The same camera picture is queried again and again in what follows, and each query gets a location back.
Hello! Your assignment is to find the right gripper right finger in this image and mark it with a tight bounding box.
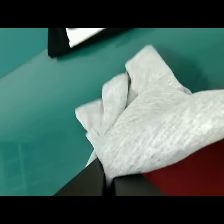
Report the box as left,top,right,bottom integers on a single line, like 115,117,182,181
111,173,165,197

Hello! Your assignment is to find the grey T-shirt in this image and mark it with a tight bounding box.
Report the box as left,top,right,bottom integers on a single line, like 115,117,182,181
74,44,224,186

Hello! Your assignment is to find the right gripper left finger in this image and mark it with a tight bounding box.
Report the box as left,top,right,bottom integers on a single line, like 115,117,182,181
54,157,108,197

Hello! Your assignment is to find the red garment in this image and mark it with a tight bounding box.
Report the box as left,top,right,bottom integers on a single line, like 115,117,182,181
143,138,224,197

